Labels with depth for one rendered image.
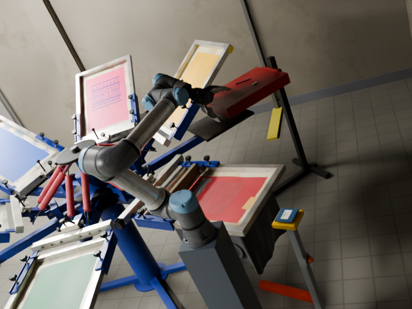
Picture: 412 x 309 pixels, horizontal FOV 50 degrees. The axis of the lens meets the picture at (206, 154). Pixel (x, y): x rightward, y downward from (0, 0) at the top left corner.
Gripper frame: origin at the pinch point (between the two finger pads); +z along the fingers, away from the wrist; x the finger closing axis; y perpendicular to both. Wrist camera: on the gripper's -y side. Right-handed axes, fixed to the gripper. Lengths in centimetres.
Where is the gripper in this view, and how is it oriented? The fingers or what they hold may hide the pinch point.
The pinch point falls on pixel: (227, 105)
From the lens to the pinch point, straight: 190.3
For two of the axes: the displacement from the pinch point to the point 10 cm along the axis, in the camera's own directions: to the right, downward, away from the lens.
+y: -4.0, 1.1, -9.1
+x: 3.0, -9.2, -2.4
